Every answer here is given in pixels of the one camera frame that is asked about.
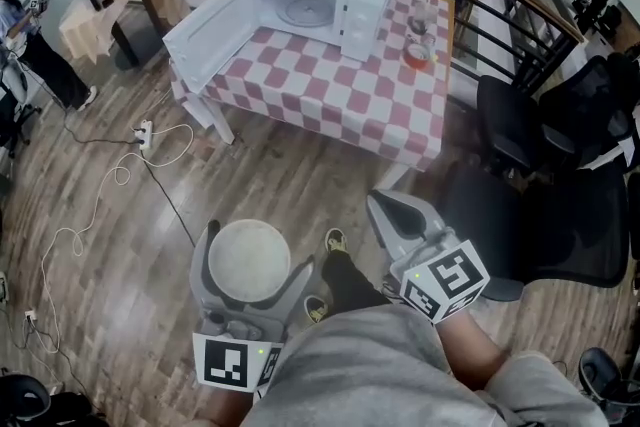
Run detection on person's left shoe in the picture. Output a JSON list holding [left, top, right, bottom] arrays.
[[303, 294, 329, 325]]

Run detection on person's black trousers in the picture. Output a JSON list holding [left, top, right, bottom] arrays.
[[319, 249, 392, 317]]

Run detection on person's right shoe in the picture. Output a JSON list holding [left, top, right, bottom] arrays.
[[324, 228, 349, 254]]

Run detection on white power strip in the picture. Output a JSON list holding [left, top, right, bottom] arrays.
[[133, 119, 153, 152]]

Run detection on white cable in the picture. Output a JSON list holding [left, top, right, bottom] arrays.
[[39, 123, 195, 356]]

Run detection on person's shoe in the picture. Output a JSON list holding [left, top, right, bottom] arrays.
[[324, 228, 349, 254], [303, 294, 329, 325]]

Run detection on beige tablecloth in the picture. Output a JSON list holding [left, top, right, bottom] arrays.
[[58, 0, 191, 66]]

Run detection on person's left forearm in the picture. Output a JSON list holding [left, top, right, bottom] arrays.
[[197, 384, 262, 427]]

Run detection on black cable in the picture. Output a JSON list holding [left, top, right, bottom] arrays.
[[62, 108, 197, 249]]

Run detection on red tape roll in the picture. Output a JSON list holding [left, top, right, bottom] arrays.
[[403, 42, 435, 71]]

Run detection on red white checkered tablecloth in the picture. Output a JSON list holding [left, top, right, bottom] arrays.
[[169, 0, 456, 172]]

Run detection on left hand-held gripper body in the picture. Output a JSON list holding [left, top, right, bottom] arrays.
[[192, 298, 287, 395]]

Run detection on person's grey shirt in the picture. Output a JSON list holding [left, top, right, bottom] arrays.
[[239, 302, 609, 427]]

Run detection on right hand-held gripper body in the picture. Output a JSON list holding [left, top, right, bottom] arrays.
[[389, 226, 491, 325]]

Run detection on grey round plate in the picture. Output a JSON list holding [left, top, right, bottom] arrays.
[[276, 0, 336, 28]]

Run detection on person's right forearm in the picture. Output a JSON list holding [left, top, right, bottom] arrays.
[[433, 304, 507, 392]]

